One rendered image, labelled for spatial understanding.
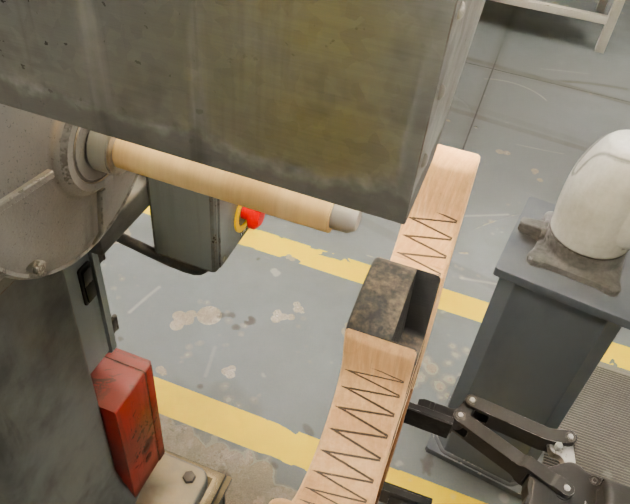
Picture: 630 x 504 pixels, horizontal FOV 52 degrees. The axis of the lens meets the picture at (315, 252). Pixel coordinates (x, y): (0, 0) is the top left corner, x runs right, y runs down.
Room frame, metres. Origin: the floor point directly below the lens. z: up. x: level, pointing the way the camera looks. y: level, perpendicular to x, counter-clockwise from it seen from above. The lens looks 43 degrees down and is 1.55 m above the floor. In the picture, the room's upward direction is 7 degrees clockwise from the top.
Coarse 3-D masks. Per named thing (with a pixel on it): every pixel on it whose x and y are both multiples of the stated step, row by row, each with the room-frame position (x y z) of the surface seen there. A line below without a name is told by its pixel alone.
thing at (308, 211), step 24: (120, 144) 0.41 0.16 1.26; (120, 168) 0.41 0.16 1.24; (144, 168) 0.40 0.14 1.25; (168, 168) 0.39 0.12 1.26; (192, 168) 0.39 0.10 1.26; (216, 168) 0.39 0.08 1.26; (216, 192) 0.38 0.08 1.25; (240, 192) 0.38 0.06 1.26; (264, 192) 0.37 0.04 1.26; (288, 192) 0.37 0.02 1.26; (288, 216) 0.36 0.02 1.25; (312, 216) 0.36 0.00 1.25
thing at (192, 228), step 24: (168, 192) 0.63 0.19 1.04; (192, 192) 0.62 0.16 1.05; (168, 216) 0.63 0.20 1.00; (192, 216) 0.62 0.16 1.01; (216, 216) 0.62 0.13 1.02; (240, 216) 0.68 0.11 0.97; (120, 240) 0.64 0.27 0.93; (168, 240) 0.63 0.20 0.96; (192, 240) 0.62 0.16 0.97; (216, 240) 0.61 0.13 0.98; (168, 264) 0.65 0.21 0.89; (192, 264) 0.62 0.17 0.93; (216, 264) 0.61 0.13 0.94
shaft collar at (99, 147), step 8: (88, 136) 0.41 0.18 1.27; (96, 136) 0.41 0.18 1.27; (104, 136) 0.41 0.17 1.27; (88, 144) 0.41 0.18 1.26; (96, 144) 0.40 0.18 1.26; (104, 144) 0.40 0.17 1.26; (112, 144) 0.41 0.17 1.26; (88, 152) 0.40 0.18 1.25; (96, 152) 0.40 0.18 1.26; (104, 152) 0.40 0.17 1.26; (88, 160) 0.40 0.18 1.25; (96, 160) 0.40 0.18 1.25; (104, 160) 0.40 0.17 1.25; (112, 160) 0.40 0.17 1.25; (96, 168) 0.40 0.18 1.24; (104, 168) 0.40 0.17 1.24; (112, 168) 0.40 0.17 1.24
